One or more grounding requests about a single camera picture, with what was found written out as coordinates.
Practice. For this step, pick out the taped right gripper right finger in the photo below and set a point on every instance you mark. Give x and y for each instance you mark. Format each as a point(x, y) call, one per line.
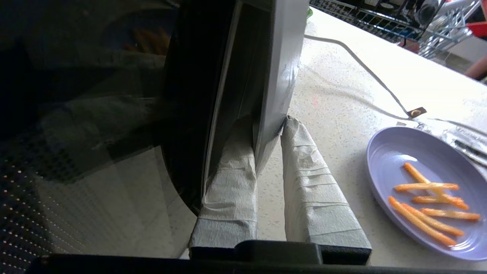
point(312, 198)

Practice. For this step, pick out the silver foil strip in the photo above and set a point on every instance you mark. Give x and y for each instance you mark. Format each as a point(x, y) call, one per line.
point(456, 139)

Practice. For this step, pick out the purple plate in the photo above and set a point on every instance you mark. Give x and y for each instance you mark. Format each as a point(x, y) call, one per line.
point(388, 160)

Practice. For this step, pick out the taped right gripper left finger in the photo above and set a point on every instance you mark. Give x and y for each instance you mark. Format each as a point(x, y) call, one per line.
point(232, 190)

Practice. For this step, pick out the red container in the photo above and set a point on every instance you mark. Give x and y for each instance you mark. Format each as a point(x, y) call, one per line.
point(478, 29)

